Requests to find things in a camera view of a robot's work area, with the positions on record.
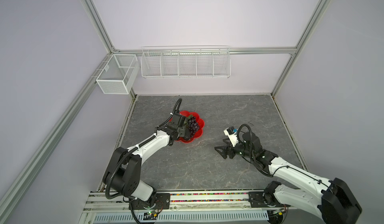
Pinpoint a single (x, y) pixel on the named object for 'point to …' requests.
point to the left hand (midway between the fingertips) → (177, 129)
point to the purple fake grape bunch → (193, 125)
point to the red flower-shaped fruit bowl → (200, 122)
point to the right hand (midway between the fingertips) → (220, 144)
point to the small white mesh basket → (118, 75)
